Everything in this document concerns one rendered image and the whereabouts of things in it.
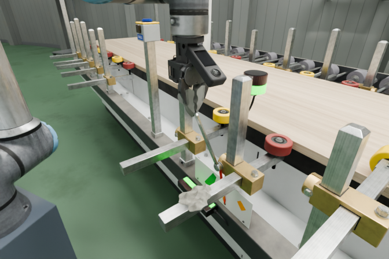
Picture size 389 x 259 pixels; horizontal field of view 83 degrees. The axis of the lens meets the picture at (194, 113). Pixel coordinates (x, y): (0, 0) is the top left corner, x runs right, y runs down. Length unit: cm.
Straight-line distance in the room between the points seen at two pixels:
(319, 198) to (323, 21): 466
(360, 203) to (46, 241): 100
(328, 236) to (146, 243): 124
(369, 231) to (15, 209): 98
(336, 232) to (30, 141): 93
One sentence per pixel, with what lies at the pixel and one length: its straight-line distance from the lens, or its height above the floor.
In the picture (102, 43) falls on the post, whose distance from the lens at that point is 164.
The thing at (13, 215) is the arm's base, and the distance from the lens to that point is 101.
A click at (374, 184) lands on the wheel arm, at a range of 58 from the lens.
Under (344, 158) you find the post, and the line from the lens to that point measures 45.
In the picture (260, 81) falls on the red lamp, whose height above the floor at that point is 111.
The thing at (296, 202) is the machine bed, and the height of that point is 67.
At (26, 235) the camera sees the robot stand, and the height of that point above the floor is 57.
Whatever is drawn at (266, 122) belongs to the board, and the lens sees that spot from 82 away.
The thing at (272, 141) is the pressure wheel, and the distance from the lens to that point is 71.
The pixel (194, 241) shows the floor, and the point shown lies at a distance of 153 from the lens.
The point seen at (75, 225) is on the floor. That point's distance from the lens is 177.
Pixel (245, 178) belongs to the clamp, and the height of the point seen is 87.
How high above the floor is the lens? 128
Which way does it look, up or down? 26 degrees down
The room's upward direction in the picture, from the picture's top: straight up
